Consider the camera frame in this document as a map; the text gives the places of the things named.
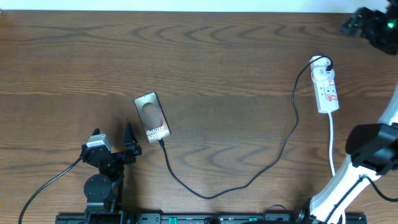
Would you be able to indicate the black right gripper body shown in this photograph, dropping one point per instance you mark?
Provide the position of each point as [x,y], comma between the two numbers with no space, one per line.
[382,32]

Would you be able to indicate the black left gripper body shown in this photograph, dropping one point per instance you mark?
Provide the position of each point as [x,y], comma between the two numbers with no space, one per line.
[120,162]

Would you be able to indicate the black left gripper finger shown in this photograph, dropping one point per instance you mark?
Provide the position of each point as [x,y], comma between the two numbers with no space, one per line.
[131,142]
[96,132]

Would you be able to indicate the smartphone with Galaxy screen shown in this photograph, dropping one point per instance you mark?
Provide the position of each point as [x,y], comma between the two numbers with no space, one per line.
[152,117]

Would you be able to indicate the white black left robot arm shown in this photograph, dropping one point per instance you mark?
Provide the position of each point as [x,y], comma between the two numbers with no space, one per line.
[104,191]

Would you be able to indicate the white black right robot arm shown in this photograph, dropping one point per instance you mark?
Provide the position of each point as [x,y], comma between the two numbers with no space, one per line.
[371,149]

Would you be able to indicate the white power strip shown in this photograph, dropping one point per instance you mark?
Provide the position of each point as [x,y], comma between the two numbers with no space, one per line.
[326,96]

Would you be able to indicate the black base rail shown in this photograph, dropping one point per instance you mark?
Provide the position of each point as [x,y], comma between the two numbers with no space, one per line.
[273,214]

